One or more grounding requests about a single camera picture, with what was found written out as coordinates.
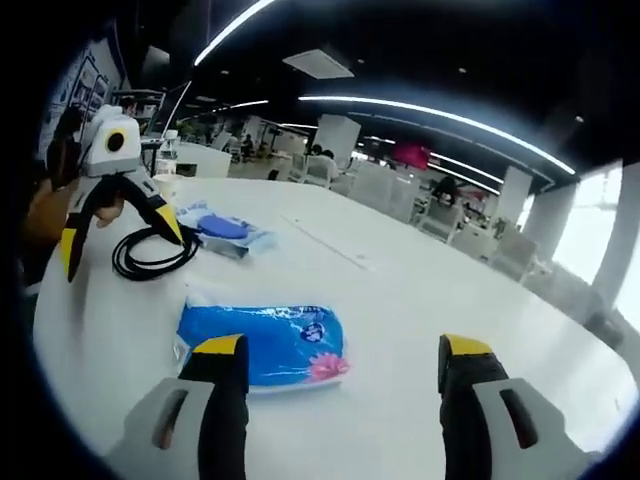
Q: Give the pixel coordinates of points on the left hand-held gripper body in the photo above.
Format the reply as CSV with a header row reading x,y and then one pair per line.
x,y
112,145

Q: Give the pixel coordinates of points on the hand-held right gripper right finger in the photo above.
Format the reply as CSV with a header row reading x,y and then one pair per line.
x,y
470,410

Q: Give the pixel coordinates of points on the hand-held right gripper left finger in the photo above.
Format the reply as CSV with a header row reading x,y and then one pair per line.
x,y
220,410

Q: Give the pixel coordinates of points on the white paper cup item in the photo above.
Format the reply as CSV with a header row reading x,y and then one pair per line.
x,y
167,186

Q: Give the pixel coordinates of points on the clear water bottle item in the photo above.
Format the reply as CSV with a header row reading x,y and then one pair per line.
x,y
169,155

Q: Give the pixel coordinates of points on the blue and white packet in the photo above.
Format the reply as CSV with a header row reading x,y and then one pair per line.
x,y
220,227

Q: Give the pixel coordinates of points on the blue tissue packet item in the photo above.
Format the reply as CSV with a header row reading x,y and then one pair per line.
x,y
280,340

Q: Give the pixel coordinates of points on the white tabletop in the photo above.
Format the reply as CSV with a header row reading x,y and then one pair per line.
x,y
400,280

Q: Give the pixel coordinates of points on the person's left hand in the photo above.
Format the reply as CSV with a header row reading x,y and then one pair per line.
x,y
109,211

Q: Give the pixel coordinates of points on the bright window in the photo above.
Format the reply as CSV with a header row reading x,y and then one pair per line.
x,y
585,230

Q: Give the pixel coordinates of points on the ceiling air vent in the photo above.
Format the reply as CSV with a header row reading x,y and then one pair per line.
x,y
317,62

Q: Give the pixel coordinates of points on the long curved ceiling light strip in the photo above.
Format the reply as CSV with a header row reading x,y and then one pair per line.
x,y
450,116

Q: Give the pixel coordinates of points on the blue framed wall poster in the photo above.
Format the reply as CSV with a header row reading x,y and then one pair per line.
x,y
85,85

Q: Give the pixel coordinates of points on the red wall screen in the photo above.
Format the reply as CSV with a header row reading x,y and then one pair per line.
x,y
411,155

